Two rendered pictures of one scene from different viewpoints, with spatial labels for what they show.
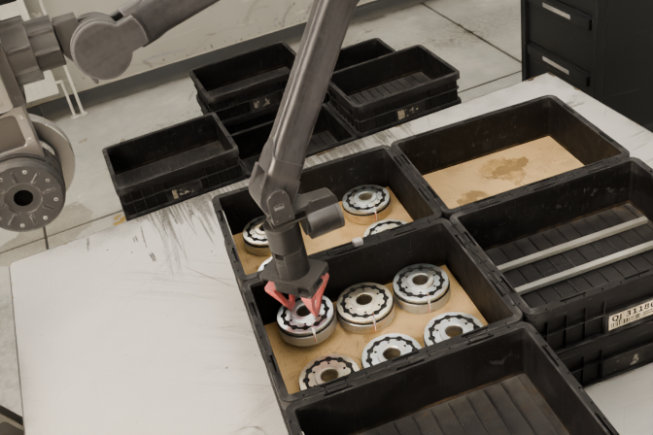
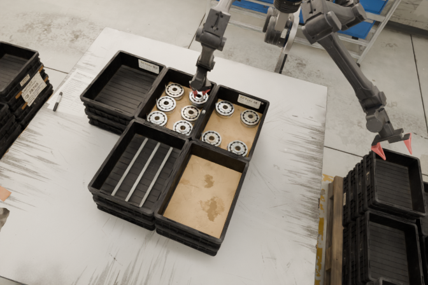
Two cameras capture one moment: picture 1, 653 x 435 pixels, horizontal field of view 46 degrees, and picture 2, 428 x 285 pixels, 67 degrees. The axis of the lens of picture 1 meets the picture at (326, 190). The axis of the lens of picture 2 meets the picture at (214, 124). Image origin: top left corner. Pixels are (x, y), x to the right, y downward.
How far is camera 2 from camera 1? 1.86 m
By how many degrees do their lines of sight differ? 75
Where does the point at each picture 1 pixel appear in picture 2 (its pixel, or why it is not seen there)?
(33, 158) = (272, 25)
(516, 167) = (209, 211)
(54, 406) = (247, 71)
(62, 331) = (277, 83)
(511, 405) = not seen: hidden behind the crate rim
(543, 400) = (122, 122)
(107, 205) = not seen: outside the picture
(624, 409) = not seen: hidden behind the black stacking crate
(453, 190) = (219, 180)
